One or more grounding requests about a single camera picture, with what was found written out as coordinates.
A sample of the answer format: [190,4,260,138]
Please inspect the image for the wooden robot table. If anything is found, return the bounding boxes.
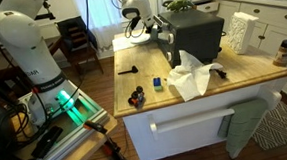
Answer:
[40,113,121,160]

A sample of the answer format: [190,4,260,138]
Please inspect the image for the small green object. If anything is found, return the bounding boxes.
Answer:
[165,0,196,13]

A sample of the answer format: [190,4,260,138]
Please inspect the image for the patterned grey rug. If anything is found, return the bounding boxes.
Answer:
[249,100,287,151]

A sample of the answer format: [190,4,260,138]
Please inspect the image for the black spatula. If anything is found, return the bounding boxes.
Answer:
[117,65,140,76]

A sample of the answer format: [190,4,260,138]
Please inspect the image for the aluminium robot mounting platform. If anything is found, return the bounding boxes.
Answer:
[14,77,113,160]

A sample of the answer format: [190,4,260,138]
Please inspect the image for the crumpled white paper towel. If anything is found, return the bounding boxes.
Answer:
[165,47,226,104]

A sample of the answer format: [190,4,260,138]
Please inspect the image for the blue and green sponge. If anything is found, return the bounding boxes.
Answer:
[152,76,164,92]

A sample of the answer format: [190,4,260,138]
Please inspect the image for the black and red toy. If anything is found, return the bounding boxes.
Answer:
[127,85,147,109]

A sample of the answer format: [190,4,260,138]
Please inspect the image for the white kitchen island base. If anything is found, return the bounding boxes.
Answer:
[120,77,287,160]

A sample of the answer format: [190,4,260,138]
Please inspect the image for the white towel bar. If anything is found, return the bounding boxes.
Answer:
[146,88,285,142]

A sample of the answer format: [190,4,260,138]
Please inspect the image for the dark wooden chair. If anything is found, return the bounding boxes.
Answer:
[55,13,105,78]

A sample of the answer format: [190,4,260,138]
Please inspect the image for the black toaster oven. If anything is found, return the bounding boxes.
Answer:
[154,6,229,70]

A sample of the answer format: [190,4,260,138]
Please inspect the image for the white stained cloth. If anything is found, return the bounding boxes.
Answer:
[111,34,140,53]

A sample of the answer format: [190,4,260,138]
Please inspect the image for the green hanging towel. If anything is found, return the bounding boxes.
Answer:
[215,97,273,160]

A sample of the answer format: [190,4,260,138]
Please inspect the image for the flat black box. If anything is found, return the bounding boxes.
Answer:
[29,124,66,160]

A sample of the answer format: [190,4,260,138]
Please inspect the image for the white textured tissue box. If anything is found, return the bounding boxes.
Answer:
[225,10,262,56]

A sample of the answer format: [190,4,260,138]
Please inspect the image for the white plate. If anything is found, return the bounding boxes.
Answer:
[130,34,153,47]

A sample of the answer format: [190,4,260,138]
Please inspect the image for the black and orange clamp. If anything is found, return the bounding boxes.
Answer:
[83,117,136,160]

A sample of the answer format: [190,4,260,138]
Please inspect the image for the white window curtain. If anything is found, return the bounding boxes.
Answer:
[70,0,131,52]

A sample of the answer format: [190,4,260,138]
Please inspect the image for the white bowl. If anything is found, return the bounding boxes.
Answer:
[132,32,151,43]

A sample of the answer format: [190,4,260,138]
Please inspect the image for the white base cabinets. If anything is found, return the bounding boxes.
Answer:
[192,0,287,112]

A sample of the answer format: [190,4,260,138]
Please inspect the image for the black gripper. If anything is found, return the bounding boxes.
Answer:
[127,15,143,33]

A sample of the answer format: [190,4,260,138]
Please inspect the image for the brown jar with black lid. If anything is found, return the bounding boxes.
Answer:
[271,39,287,68]

